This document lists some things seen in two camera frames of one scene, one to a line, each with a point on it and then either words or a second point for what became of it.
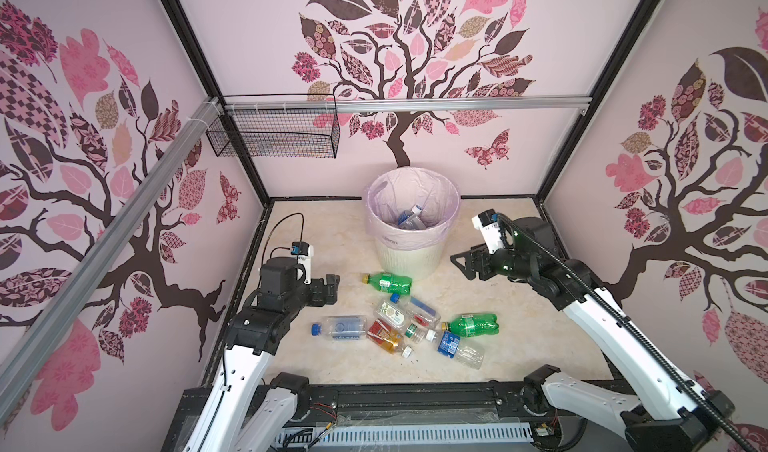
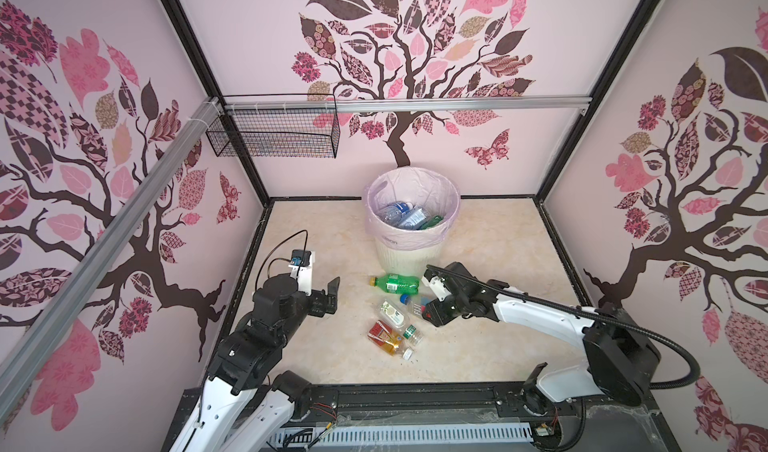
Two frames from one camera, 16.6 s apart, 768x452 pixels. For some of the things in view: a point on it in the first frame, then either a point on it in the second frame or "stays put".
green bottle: x=473 y=324 to x=430 y=223
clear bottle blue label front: x=449 y=345 to x=394 y=212
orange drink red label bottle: x=383 y=334 stays put
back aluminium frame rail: x=407 y=103 stays put
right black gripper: x=477 y=254 to x=436 y=316
